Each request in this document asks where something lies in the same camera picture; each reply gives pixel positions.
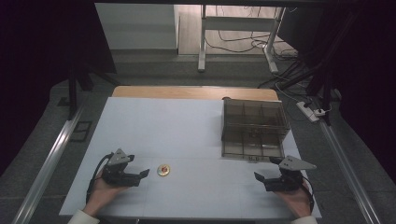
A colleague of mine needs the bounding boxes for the white table sheet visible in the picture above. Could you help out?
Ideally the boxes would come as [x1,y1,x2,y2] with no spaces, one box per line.
[58,96,323,220]

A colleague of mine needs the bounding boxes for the white cabinet panel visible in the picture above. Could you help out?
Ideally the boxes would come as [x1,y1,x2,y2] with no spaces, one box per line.
[94,3,179,51]

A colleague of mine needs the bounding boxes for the person's right hand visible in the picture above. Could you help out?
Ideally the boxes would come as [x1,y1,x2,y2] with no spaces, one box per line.
[275,182,313,219]

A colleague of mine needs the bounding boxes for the black metal stand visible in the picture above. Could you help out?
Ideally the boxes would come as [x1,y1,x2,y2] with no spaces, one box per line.
[64,54,122,121]
[278,12,362,127]

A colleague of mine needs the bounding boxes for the dark curtain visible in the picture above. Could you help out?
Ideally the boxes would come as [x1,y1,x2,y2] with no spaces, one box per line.
[276,0,396,185]
[0,0,118,176]

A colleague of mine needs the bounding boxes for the round gold and red badge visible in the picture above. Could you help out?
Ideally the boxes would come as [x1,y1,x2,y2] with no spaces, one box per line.
[156,163,172,178]

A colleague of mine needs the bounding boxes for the clear brown compartment box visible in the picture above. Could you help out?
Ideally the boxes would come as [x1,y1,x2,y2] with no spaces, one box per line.
[220,96,291,163]

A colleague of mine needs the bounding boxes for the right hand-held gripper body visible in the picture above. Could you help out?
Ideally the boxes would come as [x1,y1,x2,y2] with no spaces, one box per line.
[263,155,318,192]

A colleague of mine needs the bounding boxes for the black floor bracket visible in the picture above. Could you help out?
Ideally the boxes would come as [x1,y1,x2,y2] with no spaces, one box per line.
[69,119,93,144]

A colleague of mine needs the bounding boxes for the wooden table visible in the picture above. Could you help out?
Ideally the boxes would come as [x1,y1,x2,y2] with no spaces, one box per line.
[111,85,280,102]

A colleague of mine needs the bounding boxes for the silver metal floor rail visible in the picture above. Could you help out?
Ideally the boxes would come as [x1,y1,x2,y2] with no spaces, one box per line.
[318,119,383,224]
[10,101,87,224]

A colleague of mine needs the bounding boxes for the white metal desk frame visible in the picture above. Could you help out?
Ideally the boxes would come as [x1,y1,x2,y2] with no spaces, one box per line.
[197,4,287,75]

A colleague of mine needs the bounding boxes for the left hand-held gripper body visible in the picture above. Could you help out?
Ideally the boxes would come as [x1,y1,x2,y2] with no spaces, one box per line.
[102,147,142,188]

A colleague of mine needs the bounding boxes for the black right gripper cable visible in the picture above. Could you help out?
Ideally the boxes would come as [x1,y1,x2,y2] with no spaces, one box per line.
[299,175,316,214]

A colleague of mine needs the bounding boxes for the person's left hand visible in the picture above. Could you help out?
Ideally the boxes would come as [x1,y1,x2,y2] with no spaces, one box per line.
[82,173,129,217]

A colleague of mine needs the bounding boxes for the black floor cables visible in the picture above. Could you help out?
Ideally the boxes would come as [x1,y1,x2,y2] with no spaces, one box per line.
[204,5,316,104]

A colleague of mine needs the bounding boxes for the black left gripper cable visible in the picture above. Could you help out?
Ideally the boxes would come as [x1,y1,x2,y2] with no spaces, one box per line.
[85,151,116,204]

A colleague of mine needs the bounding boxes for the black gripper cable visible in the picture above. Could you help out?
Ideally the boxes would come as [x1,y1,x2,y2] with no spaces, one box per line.
[299,175,316,214]
[85,151,116,204]

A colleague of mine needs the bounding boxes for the white power strip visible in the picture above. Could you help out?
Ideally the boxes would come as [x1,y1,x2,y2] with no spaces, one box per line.
[295,100,327,123]

